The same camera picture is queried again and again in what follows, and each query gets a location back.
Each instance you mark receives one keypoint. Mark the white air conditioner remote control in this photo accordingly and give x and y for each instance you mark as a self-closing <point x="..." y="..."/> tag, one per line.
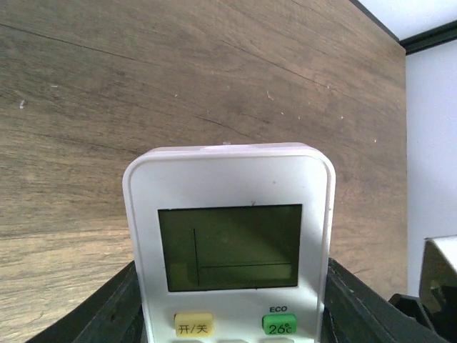
<point x="231" y="242"/>

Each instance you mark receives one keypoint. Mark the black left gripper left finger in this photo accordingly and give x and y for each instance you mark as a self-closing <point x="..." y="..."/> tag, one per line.
<point x="112" y="314"/>

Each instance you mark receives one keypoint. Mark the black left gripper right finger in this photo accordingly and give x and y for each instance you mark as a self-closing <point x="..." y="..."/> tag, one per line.
<point x="355" y="313"/>

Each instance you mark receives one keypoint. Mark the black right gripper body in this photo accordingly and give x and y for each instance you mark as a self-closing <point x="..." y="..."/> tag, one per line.
<point x="435" y="306"/>

